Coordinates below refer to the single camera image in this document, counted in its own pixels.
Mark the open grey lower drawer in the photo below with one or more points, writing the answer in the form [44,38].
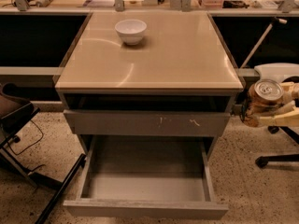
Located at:
[146,176]

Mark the closed grey upper drawer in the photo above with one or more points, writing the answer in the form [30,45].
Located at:
[149,123]

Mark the white ceramic bowl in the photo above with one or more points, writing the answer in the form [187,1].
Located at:
[131,32]

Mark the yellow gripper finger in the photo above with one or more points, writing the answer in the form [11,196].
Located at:
[257,116]
[290,91]

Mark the orange soda can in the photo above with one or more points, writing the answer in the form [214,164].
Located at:
[264,96]

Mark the grey drawer cabinet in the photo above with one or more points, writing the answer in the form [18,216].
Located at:
[180,65]

